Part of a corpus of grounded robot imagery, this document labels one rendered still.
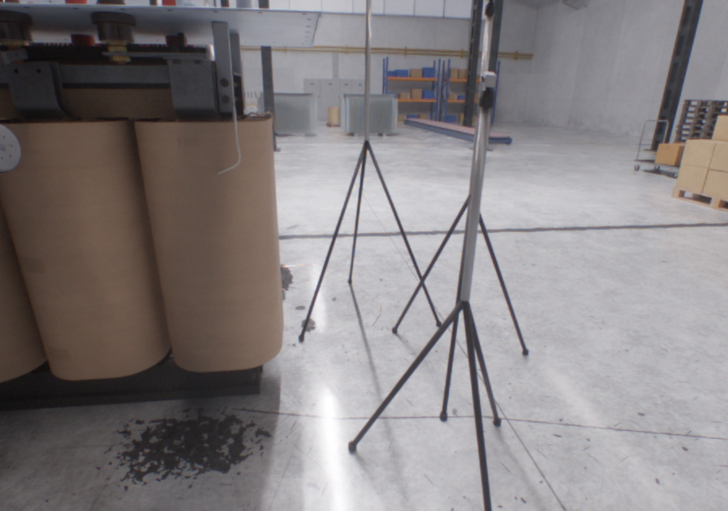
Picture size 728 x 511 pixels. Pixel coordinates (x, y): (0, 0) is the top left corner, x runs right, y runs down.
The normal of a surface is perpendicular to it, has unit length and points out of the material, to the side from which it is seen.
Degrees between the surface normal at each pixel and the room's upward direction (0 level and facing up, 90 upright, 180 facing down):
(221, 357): 90
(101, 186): 90
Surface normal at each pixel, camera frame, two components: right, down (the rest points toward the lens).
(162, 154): -0.11, 0.35
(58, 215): 0.15, 0.35
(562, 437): 0.01, -0.93
